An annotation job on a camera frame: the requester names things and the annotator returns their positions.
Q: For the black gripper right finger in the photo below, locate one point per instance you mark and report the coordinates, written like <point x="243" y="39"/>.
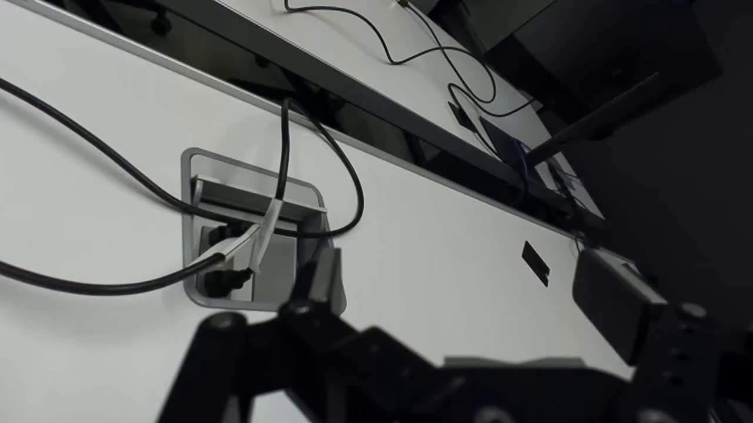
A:
<point x="620" y="305"/>

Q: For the small black rectangular sticker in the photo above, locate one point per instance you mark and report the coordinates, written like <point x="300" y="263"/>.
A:
<point x="535" y="263"/>

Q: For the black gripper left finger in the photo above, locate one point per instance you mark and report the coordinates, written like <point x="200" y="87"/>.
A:
<point x="260" y="367"/>

